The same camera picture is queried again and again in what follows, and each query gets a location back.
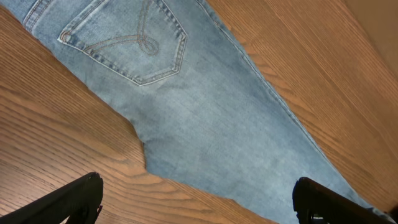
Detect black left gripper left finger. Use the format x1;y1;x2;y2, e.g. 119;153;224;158
1;172;104;224

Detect light blue denim jeans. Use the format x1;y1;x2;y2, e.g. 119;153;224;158
1;0;373;223

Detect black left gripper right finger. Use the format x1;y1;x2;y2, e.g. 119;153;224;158
292;177;393;224

